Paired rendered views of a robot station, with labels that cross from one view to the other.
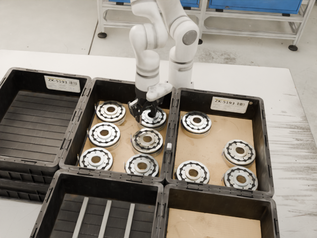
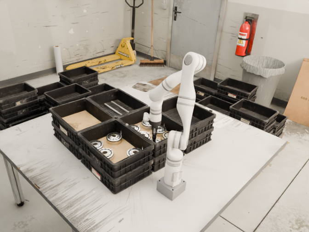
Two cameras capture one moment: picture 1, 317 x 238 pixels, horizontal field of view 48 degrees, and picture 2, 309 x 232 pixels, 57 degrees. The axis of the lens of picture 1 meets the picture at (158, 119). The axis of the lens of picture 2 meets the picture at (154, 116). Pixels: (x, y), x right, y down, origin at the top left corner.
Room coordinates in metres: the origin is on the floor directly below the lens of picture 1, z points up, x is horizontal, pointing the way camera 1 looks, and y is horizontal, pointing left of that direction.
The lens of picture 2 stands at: (1.87, -1.08, 1.92)
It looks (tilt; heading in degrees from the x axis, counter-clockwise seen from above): 30 degrees down; 133
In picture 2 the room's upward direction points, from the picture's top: 3 degrees clockwise
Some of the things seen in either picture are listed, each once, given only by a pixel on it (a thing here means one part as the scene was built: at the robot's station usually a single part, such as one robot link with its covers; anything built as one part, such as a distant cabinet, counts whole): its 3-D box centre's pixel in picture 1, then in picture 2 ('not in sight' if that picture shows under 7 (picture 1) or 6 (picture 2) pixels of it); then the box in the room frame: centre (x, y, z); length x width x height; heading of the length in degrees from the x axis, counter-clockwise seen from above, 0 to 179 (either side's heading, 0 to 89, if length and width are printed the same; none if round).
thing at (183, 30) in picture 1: (183, 40); (175, 146); (1.10, -0.07, 1.01); 0.09 x 0.09 x 0.17; 29
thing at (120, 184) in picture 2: not in sight; (115, 161); (0.73, -0.19, 0.76); 0.40 x 0.30 x 0.12; 176
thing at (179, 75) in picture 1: (179, 74); (173, 169); (1.10, -0.07, 0.85); 0.09 x 0.09 x 0.17; 83
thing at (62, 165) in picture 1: (124, 124); (151, 124); (0.75, 0.11, 0.92); 0.40 x 0.30 x 0.02; 176
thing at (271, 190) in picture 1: (219, 137); (115, 140); (0.73, -0.19, 0.92); 0.40 x 0.30 x 0.02; 176
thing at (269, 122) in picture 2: not in sight; (249, 128); (0.86, 1.47, 0.37); 0.40 x 0.30 x 0.45; 1
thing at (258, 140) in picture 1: (216, 147); (115, 147); (0.73, -0.19, 0.87); 0.40 x 0.30 x 0.11; 176
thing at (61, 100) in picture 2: not in sight; (70, 110); (-0.66, 0.28, 0.37); 0.40 x 0.30 x 0.45; 91
